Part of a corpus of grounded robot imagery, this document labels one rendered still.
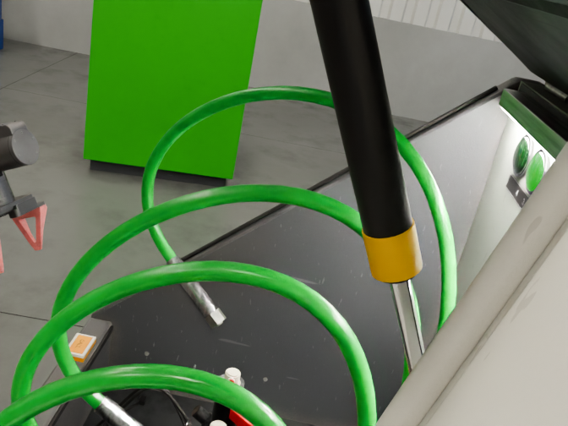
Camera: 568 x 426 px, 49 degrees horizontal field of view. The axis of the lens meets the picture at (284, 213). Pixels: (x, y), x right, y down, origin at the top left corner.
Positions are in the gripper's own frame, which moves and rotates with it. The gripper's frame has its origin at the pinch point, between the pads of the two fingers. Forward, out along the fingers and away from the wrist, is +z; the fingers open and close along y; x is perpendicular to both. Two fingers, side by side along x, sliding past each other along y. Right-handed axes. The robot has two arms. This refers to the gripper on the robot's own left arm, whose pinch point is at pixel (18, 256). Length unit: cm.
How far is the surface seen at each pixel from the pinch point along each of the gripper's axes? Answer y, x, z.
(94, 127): 251, 157, -1
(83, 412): -12.4, -12.7, 22.5
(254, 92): -19, -56, -18
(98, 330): -5.1, -14.6, 12.7
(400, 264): -58, -75, -14
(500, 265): -61, -78, -15
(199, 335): 1.4, -27.6, 18.7
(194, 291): -18.8, -42.0, 2.4
